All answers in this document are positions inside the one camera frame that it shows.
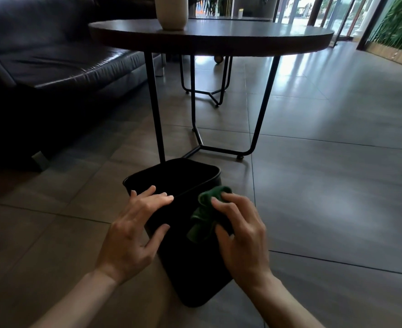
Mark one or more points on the person's left forearm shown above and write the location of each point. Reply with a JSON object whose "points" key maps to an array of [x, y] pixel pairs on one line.
{"points": [[78, 304]]}

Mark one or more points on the large round dark side table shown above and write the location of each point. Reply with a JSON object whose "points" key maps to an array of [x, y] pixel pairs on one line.
{"points": [[221, 35]]}

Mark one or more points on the person's right forearm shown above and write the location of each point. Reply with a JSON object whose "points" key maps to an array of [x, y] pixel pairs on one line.
{"points": [[282, 307]]}

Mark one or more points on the green potted plant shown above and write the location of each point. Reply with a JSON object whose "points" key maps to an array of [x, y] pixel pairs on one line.
{"points": [[211, 4]]}

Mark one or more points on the small round dark side table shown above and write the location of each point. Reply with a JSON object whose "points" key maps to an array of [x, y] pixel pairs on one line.
{"points": [[221, 19]]}

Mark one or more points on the person's right thumb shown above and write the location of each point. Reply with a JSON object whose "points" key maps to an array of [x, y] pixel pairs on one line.
{"points": [[224, 245]]}

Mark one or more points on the person's right middle finger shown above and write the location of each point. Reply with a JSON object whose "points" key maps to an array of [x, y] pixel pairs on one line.
{"points": [[238, 203]]}

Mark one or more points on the person's left thumb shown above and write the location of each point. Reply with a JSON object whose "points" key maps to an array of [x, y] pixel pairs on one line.
{"points": [[158, 239]]}

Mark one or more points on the black leather sofa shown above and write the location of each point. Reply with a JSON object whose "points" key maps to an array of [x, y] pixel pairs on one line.
{"points": [[50, 58]]}

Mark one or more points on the white ceramic vase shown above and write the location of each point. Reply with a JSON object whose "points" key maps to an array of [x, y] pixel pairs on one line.
{"points": [[171, 11]]}

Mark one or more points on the person's right hand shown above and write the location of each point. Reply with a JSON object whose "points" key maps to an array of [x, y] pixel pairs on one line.
{"points": [[245, 242]]}

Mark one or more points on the green plant wall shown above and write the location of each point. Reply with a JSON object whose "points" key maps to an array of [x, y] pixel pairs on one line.
{"points": [[398, 23]]}

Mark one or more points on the person's left hand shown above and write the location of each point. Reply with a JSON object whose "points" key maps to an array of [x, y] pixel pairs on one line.
{"points": [[125, 239]]}

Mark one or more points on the small white cup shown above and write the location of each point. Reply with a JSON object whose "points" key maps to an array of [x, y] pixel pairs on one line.
{"points": [[240, 12]]}

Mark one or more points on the black plastic waste bin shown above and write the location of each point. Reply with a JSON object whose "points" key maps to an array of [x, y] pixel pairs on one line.
{"points": [[194, 266]]}

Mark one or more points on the person's left little finger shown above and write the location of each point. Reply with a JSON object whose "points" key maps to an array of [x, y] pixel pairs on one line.
{"points": [[127, 203]]}

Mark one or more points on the person's left middle finger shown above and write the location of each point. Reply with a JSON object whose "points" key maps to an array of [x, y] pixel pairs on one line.
{"points": [[151, 199]]}

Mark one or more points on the wooden planter box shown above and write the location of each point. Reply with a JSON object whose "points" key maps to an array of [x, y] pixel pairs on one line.
{"points": [[395, 54]]}

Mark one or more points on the green cleaning cloth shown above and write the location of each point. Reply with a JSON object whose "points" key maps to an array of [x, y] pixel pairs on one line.
{"points": [[204, 215]]}

